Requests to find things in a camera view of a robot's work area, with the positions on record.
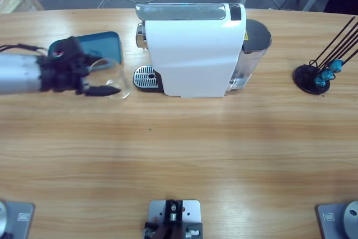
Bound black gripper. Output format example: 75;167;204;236
37;51;121;97

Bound clear glass cup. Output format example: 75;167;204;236
89;58;131;100

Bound silver coffee machine lever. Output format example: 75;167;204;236
135;3;229;21

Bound white capsule coffee machine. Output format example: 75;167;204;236
133;2;272;99

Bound dark teal plastic tray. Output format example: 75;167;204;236
47;31;123;71

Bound drip tray with metal grate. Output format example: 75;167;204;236
133;65;164;93

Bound clear water tank, black lid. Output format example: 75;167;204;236
228;18;272;92

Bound black capsule holder with rods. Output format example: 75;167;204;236
293;17;358;95

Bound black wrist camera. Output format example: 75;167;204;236
49;36;84;60

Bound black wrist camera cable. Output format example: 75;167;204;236
0;43;48;55

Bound grey mount with dark post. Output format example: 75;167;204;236
143;199;204;239

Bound arm grey base plate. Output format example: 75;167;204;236
0;200;36;239
315;199;358;239

